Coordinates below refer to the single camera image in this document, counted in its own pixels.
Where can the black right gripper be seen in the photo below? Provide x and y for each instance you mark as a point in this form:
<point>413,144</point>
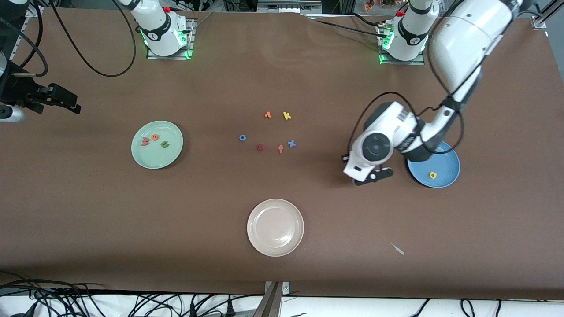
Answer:
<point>18,93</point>

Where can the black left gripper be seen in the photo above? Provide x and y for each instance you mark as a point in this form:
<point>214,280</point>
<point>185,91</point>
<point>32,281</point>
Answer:
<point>344,155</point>

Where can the pink foam letter w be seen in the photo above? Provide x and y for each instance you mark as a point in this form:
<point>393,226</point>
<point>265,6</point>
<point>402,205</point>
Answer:
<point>145,141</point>

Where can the green foam letter u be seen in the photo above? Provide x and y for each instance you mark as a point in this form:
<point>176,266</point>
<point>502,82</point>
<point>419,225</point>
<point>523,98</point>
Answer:
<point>164,145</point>

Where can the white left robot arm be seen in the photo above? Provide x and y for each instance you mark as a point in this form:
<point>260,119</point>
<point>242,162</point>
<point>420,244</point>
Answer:
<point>462,44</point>

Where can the beige plate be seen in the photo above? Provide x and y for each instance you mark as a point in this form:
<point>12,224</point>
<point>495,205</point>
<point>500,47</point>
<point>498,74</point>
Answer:
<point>275,227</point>

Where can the blue plate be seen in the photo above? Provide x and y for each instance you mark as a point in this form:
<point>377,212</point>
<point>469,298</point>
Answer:
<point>445,174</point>

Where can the small white paper scrap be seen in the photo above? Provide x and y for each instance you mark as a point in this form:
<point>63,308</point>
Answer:
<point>398,249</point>

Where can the brown table cover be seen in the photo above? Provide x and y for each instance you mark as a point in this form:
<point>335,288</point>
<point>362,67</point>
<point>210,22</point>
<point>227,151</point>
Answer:
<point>282,66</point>

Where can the green plate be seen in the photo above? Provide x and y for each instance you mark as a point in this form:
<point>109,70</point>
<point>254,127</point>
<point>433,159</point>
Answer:
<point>169,156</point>

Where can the orange artificial flowers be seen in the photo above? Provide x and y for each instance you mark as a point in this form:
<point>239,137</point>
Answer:
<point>369,5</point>

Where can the grey metal beam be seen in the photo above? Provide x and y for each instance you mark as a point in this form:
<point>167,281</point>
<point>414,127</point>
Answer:
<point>269,304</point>

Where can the aluminium profile rail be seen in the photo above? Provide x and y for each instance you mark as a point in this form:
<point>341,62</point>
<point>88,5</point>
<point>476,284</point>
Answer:
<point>40,13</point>
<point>539,21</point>

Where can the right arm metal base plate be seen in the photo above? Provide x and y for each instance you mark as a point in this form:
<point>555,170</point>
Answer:
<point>169,57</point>

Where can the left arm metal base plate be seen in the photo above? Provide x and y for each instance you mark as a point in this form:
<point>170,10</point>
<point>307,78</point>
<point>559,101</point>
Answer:
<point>418,62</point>

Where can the small metal bracket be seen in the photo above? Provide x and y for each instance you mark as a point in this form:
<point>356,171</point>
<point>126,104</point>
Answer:
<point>286,288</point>

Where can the grey metal frame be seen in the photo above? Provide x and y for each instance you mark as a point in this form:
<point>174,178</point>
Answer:
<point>286,6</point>

